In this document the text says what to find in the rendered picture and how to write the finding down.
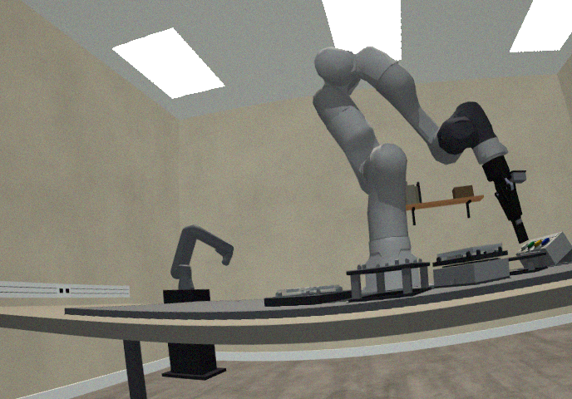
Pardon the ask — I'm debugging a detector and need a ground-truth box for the white operator button panel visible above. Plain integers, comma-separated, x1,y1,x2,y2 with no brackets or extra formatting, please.
516,231,572,269

